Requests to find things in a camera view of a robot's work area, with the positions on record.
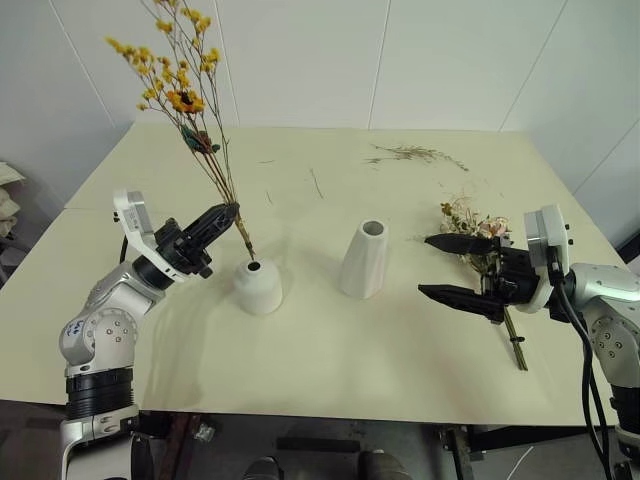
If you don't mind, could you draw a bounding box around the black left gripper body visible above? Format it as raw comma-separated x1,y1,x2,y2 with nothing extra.
154,218,215,281

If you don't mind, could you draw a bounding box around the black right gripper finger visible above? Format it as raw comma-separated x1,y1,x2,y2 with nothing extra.
417,284,504,324
423,232,503,257

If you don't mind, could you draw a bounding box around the short round white vase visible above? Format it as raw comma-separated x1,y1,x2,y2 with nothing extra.
232,258,285,316

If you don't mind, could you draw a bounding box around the beige crumpled cloth pile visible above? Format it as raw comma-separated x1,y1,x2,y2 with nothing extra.
0,160,26,242

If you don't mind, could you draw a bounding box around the tall tapered white vase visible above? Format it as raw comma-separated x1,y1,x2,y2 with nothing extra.
339,218,390,300

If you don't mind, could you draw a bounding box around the yellow dried flower bouquet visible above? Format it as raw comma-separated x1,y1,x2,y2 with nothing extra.
104,0,259,262

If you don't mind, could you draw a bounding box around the black metal table frame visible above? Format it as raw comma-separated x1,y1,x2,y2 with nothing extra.
437,423,621,480

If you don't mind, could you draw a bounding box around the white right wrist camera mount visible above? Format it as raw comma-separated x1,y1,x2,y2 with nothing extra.
522,203,572,314

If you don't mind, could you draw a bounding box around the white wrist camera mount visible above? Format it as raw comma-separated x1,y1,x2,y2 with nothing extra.
112,188,184,279
522,203,572,314

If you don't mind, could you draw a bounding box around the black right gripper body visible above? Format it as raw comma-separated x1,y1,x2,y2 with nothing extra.
479,244,540,305

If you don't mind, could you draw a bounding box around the loose dried grass sprig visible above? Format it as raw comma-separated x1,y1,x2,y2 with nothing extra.
364,143,470,173

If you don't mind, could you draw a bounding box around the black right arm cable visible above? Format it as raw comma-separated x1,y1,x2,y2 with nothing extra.
549,252,615,480

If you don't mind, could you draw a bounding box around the pink and white flower bouquet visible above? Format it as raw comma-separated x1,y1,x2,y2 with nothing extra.
439,192,530,372

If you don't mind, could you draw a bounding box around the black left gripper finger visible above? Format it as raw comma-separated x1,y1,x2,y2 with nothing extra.
194,207,241,250
182,202,237,241

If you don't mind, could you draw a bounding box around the dark rounded shape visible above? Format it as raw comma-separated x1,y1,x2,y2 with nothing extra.
243,455,279,480

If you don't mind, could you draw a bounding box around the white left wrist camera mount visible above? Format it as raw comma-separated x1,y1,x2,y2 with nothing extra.
112,188,184,279

